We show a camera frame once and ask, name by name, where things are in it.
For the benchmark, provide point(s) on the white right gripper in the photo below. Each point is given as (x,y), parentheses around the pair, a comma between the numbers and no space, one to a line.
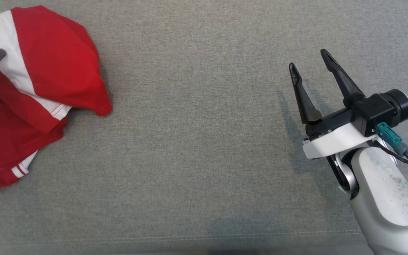
(335,141)

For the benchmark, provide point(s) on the red shorts with white trim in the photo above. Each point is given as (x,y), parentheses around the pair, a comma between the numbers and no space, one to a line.
(66,53)

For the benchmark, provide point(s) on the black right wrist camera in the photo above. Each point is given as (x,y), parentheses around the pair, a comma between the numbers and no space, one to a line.
(381,108)

